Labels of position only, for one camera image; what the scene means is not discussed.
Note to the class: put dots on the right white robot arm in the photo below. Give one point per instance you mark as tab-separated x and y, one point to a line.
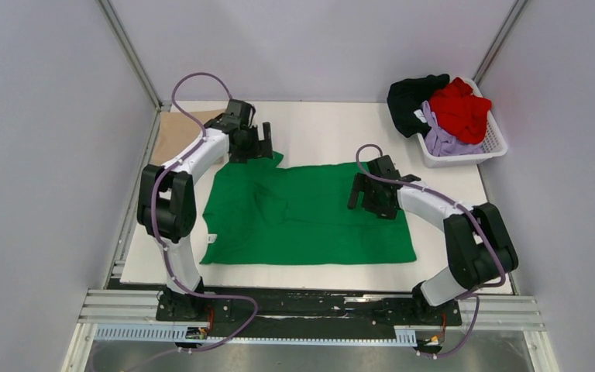
478	247

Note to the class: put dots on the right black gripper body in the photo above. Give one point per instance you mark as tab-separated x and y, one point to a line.
372	201

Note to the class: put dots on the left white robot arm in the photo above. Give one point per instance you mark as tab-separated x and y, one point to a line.
167	206

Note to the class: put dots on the red t shirt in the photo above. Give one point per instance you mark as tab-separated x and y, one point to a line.
460	112

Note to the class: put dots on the black t shirt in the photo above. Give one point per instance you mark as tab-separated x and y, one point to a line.
405	97

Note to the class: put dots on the white laundry basket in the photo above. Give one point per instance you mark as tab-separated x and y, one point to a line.
493	145

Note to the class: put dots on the green t shirt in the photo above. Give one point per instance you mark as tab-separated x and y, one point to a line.
262	213

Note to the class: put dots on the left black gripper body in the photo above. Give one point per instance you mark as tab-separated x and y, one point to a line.
249	148

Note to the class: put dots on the aluminium frame rail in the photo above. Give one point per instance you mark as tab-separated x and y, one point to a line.
496	312

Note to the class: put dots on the lilac t shirt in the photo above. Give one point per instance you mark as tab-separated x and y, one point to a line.
440	143

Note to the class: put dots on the folded beige t shirt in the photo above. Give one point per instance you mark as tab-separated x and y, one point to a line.
177	131

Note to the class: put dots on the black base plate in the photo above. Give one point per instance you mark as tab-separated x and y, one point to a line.
266	312

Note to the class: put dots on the white slotted cable duct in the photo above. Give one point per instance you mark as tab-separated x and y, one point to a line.
190	335

